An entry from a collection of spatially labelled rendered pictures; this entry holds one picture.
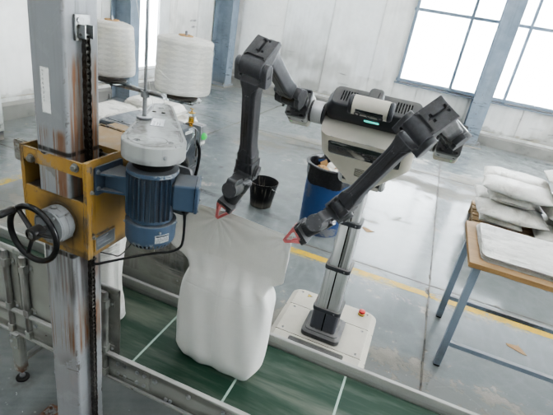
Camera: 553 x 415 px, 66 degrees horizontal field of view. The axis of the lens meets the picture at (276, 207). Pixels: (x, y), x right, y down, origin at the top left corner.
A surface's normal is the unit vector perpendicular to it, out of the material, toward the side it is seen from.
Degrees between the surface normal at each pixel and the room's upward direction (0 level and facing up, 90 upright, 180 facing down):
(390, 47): 90
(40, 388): 0
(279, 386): 0
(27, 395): 0
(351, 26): 90
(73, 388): 90
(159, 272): 90
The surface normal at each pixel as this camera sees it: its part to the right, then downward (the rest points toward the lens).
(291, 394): 0.16, -0.89
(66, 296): -0.36, 0.34
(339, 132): -0.11, -0.46
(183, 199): 0.05, 0.43
